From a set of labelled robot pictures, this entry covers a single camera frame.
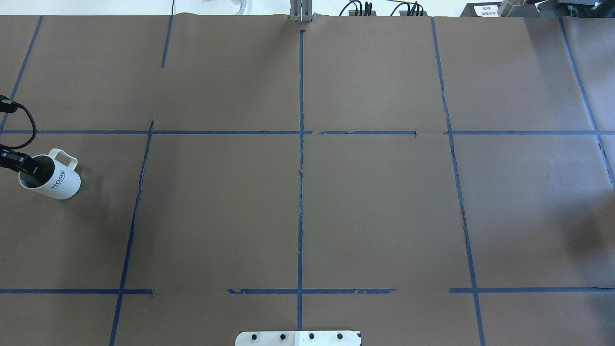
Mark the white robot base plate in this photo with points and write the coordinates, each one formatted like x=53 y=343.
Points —
x=299 y=338

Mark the white ribbed HOME mug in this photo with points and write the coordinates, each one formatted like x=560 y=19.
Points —
x=56 y=176

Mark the aluminium frame post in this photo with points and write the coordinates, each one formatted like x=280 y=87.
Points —
x=301 y=11

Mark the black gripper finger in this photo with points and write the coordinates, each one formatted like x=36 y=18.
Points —
x=19 y=162

